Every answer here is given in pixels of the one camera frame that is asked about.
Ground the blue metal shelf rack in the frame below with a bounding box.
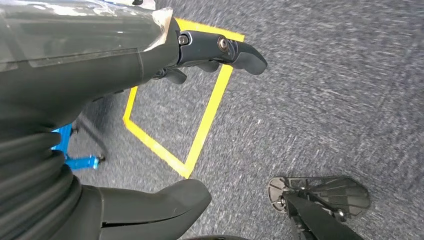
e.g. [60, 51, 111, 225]
[51, 123, 101, 171]

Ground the robot left arm ribbed sleeve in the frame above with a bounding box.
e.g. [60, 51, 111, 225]
[0, 125, 84, 240]

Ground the yellow floor tape square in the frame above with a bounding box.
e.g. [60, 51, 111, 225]
[122, 18, 246, 180]

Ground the black round robot shell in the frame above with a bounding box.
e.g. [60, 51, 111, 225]
[182, 235, 249, 240]

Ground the black robot foot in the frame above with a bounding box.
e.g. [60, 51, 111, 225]
[267, 175, 371, 240]

